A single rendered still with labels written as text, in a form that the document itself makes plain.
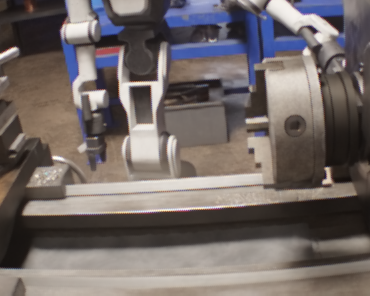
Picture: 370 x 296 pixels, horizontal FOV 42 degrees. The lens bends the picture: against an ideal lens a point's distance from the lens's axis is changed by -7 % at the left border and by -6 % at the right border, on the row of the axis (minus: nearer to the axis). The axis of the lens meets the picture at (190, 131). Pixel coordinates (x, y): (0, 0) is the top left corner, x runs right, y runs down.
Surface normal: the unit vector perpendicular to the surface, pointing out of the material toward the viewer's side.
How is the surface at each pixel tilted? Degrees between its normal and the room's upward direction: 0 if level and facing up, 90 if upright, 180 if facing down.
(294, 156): 90
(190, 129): 90
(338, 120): 61
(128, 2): 88
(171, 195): 0
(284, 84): 31
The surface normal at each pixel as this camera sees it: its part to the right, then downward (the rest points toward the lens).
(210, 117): 0.00, 0.47
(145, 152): -0.22, 0.10
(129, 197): -0.12, -0.88
